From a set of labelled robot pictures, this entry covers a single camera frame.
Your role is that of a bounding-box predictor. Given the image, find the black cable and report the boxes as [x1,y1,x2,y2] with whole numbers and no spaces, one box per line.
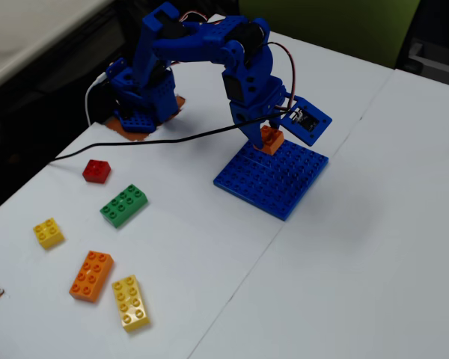
[47,108,297,164]

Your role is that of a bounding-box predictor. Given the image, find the red 2x2 block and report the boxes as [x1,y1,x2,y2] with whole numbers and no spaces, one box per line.
[82,159,112,185]

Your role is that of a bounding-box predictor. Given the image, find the red white servo wire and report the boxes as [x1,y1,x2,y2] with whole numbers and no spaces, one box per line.
[264,42,298,111]

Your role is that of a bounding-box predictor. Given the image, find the yellow 2x2 block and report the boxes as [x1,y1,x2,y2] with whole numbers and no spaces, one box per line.
[32,217,66,251]

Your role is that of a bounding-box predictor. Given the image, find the white cable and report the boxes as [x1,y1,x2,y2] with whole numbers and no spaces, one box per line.
[84,73,109,126]

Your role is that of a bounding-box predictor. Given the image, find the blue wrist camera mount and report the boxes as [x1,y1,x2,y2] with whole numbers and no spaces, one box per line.
[278,95,333,147]

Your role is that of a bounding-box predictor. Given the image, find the brown tape under robot base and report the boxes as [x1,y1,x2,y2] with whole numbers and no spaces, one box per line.
[103,95,187,142]

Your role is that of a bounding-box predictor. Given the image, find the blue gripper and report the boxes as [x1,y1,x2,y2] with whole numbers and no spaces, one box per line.
[221,69,288,151]

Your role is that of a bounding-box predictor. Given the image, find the green 2x4 block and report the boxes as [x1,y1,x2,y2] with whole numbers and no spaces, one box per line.
[99,183,149,229]

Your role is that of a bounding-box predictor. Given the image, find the white background table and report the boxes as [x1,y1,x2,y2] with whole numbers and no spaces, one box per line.
[0,0,114,96]

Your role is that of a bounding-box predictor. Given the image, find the orange 2x4 block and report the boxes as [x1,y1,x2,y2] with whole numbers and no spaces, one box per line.
[68,250,115,304]

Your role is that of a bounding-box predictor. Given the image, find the grey background shelf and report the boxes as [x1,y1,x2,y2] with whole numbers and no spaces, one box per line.
[396,35,449,90]

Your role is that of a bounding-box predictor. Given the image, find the green chair back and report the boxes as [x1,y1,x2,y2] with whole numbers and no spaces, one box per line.
[238,0,422,70]

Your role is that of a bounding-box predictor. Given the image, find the yellow 2x4 block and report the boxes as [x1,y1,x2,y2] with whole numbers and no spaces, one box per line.
[111,274,151,333]

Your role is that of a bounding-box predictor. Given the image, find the orange 2x2 block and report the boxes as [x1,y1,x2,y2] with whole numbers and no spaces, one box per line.
[252,125,286,156]

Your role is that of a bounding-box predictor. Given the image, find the blue 8x8 base plate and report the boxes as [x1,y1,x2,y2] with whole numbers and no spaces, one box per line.
[213,140,329,222]

